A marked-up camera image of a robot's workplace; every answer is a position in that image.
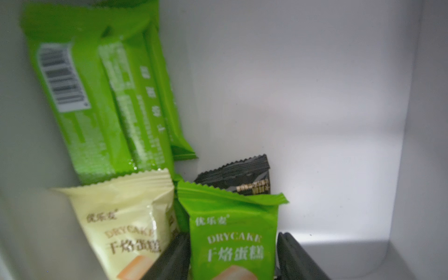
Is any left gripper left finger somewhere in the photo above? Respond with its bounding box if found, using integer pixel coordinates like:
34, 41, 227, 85
141, 232, 191, 280

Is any yellow cookie packet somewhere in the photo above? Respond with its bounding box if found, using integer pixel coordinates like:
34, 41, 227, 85
56, 169, 180, 280

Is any tall green cookie packet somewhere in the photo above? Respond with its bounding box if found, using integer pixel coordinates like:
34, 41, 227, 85
21, 1, 196, 184

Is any white plastic storage box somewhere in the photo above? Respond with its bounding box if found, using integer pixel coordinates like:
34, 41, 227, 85
1, 1, 448, 280

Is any green cookie packet front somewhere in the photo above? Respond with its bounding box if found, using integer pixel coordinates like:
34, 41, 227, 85
177, 182, 288, 280

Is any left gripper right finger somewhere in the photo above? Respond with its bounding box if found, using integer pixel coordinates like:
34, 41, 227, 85
276, 232, 331, 280

